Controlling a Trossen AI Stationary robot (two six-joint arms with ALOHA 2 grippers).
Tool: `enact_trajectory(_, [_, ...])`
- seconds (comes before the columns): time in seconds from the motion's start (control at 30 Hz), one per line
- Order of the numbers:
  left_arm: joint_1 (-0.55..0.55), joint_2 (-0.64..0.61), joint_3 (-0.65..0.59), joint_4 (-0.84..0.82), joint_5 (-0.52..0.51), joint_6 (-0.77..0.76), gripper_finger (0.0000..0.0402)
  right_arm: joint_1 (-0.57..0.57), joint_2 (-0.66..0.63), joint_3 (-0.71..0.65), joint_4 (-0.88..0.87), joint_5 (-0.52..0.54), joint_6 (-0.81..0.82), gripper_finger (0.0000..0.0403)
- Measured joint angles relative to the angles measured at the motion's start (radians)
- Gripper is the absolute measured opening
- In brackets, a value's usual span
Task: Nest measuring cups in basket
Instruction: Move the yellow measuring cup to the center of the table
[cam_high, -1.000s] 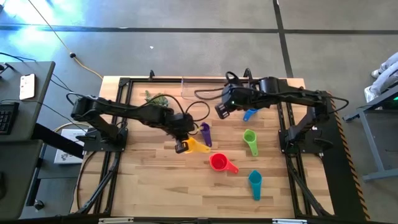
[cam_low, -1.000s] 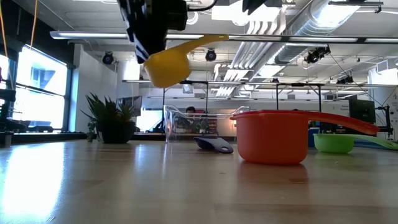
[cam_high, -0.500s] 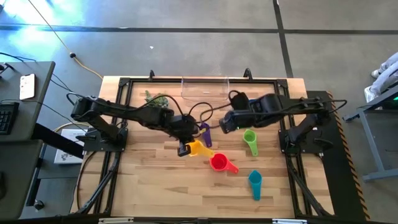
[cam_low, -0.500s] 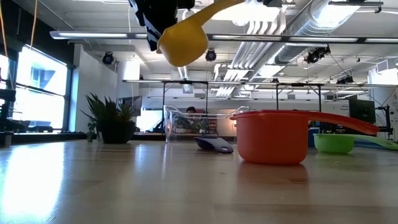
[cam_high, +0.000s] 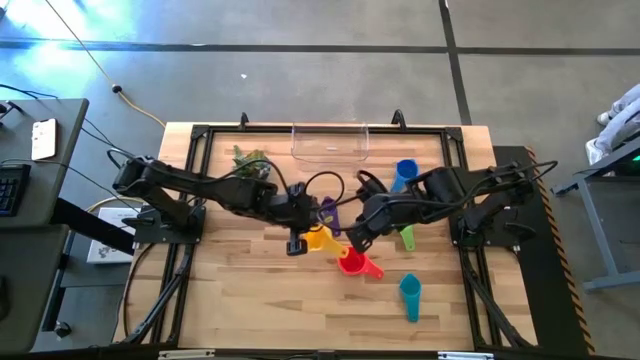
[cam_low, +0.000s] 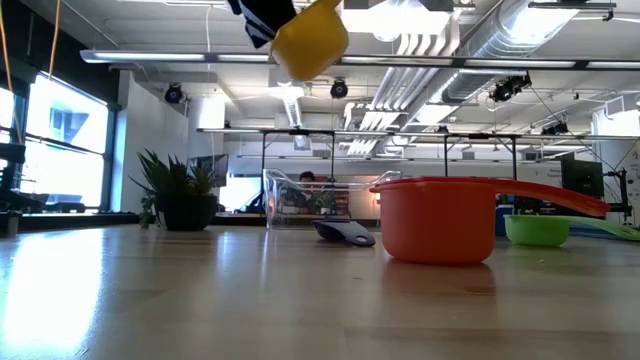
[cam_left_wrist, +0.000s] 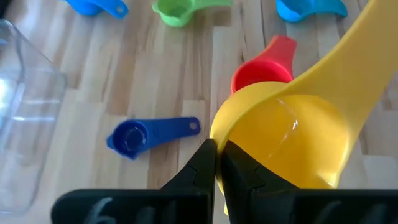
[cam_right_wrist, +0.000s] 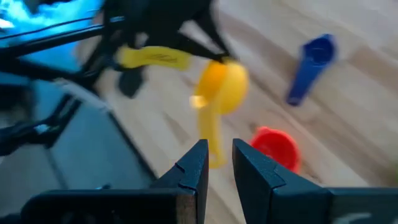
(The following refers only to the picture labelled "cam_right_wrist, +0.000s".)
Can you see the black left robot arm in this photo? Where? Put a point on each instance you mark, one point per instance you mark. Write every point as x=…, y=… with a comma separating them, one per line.
x=112, y=28

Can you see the yellow measuring cup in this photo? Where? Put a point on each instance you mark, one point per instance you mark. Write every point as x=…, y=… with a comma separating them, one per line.
x=230, y=87

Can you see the red measuring cup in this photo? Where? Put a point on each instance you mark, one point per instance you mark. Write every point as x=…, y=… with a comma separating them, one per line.
x=276, y=147

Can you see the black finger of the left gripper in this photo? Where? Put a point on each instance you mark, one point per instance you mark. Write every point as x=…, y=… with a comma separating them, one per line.
x=214, y=37
x=199, y=46

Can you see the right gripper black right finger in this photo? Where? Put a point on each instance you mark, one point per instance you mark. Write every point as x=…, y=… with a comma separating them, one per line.
x=295, y=205

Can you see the blue measuring cup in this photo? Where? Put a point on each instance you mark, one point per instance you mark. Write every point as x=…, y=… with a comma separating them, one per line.
x=311, y=62

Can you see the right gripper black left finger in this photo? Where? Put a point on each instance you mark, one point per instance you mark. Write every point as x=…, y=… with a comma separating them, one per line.
x=109, y=208

